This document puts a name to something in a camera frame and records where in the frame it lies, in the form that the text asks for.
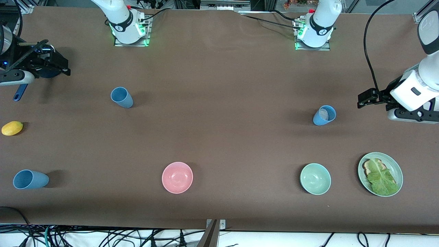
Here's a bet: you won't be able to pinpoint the toast slice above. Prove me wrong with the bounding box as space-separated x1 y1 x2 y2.
363 158 388 177

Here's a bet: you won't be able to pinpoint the black base cable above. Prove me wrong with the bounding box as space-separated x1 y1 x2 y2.
240 10 299 28
139 8 170 24

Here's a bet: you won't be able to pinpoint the pale green plate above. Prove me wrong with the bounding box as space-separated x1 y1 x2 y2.
358 152 404 197

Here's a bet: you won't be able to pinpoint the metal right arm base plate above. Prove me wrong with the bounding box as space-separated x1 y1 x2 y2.
114 15 151 47

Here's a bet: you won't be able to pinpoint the pink bowl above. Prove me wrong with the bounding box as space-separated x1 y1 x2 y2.
162 162 193 194

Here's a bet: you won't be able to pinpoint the aluminium frame profile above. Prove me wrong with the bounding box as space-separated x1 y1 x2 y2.
19 0 35 14
413 0 439 24
200 0 251 11

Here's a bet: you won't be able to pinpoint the pale green bowl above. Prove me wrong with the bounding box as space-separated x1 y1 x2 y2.
300 163 332 196

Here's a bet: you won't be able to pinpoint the blue cup with white inside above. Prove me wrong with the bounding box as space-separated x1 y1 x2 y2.
312 105 337 126

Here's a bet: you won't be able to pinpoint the blue plastic cup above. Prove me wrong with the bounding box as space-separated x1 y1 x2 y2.
13 169 49 190
110 87 134 109

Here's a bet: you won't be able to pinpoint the yellow mango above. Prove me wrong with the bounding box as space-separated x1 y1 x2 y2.
1 121 24 136

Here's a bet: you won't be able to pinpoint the brown table cover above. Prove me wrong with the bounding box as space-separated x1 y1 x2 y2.
0 6 439 234

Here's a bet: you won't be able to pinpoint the dark angled bar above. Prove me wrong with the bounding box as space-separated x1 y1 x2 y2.
196 220 220 247

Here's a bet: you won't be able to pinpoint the black left base cable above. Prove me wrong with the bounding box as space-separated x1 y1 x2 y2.
240 10 299 28

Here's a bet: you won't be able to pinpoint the dark blue saucepan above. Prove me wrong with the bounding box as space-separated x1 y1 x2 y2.
13 43 66 102

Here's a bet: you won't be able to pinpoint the black right base cable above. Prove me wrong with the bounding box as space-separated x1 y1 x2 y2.
139 8 170 24

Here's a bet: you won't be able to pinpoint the tangled black floor cables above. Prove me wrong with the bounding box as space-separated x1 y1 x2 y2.
51 225 206 247

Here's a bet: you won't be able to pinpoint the green lettuce leaf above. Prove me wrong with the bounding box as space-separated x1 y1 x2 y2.
366 158 400 196

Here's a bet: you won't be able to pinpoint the silver metal bracket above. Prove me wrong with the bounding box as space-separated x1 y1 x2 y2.
206 219 226 231

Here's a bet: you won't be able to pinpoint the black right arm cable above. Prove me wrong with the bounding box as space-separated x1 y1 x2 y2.
2 0 49 74

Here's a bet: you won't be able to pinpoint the glass saucepan lid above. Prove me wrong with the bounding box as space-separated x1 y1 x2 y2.
34 42 56 52

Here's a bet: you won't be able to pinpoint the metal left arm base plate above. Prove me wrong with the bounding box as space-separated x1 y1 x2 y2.
294 17 331 51

